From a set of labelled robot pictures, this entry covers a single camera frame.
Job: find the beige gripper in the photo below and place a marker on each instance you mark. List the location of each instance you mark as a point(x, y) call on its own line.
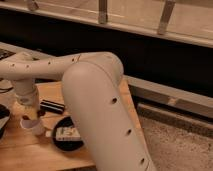
point(28, 109)

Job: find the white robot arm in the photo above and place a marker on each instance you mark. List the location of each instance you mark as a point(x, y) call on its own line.
point(90, 88)

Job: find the white ceramic cup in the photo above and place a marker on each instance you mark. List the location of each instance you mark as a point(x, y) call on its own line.
point(34, 126)

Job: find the black rectangular box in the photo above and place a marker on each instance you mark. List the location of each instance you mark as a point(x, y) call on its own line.
point(50, 106)

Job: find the black dish at left edge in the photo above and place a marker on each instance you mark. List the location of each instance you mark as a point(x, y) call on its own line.
point(4, 118)

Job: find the white box on plate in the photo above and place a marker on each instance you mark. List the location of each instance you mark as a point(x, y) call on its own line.
point(67, 134)

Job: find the black round plate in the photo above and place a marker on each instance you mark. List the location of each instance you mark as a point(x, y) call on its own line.
point(65, 145)

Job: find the metal railing post middle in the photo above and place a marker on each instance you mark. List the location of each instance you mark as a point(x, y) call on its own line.
point(102, 12)

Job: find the metal railing post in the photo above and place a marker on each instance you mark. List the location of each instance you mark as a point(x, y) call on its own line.
point(165, 17)
point(102, 12)

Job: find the metal railing post right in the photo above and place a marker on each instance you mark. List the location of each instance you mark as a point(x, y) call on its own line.
point(165, 17)

